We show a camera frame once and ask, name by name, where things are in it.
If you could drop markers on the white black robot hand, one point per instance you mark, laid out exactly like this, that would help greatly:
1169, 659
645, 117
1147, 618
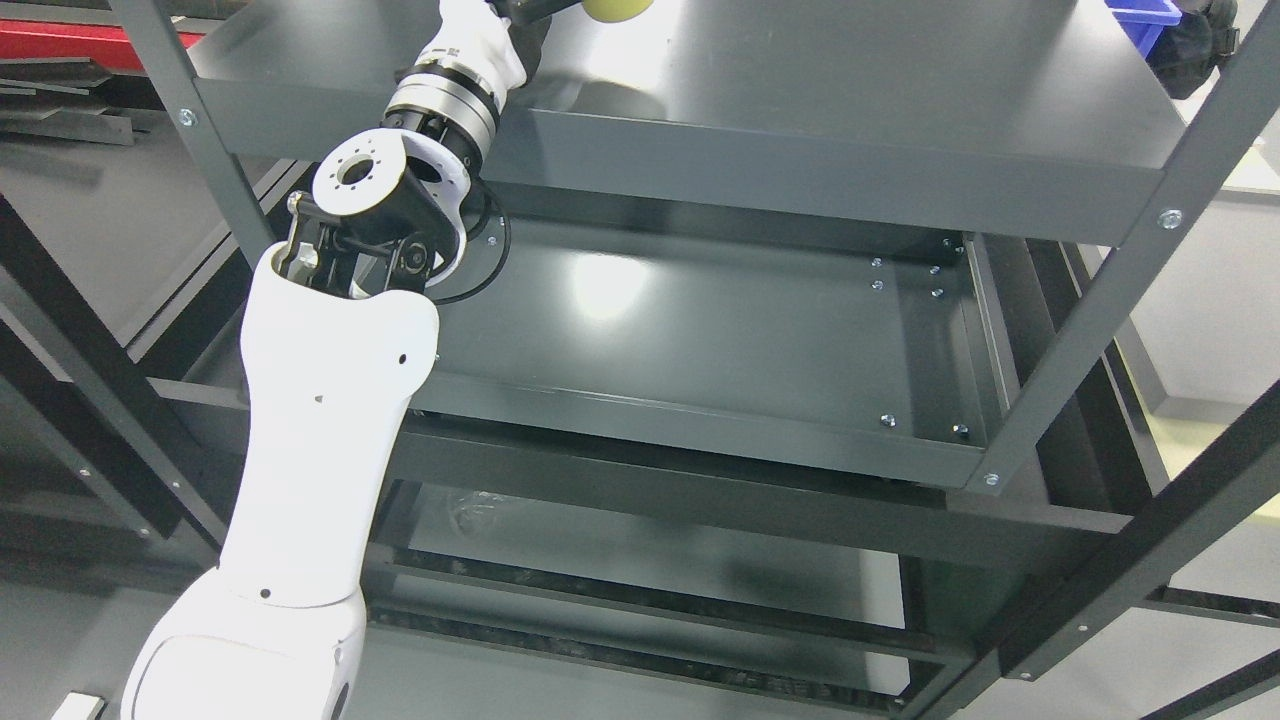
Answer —
498, 42

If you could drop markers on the yellow plastic cup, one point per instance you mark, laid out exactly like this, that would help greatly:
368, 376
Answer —
615, 11

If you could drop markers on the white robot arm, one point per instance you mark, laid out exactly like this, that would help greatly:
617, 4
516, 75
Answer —
337, 336

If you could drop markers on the dark metal shelf rack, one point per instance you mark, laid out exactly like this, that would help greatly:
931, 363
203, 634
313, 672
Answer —
781, 358

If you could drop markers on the blue plastic bin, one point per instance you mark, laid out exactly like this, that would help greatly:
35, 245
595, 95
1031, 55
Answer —
1144, 21

